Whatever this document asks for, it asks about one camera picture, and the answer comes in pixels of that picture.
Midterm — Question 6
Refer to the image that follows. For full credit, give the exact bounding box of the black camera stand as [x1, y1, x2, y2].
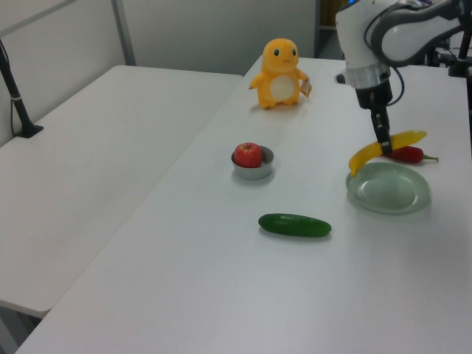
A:
[447, 28, 472, 77]

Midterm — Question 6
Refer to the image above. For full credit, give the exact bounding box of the yellow banana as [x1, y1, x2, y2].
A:
[348, 129, 428, 178]

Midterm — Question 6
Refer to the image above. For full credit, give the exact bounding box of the light green plastic plate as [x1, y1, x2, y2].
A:
[344, 162, 432, 216]

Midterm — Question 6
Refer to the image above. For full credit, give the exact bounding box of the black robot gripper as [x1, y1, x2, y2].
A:
[355, 78, 395, 155]

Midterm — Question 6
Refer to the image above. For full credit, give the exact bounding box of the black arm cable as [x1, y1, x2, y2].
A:
[362, 6, 407, 108]

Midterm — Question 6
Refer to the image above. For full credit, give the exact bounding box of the red chili pepper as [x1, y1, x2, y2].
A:
[381, 145, 440, 165]

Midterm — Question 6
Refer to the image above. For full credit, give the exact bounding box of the black pole with clamp foot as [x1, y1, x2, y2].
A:
[0, 37, 45, 139]

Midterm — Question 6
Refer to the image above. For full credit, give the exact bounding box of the red apple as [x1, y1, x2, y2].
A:
[233, 142, 264, 170]

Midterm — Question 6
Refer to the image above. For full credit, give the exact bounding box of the dark green cucumber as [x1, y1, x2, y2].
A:
[257, 212, 333, 238]

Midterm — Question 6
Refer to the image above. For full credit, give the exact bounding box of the orange plush toy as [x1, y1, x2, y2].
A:
[248, 38, 309, 111]

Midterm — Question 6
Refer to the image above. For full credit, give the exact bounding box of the small metal bowl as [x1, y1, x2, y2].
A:
[230, 145, 276, 181]

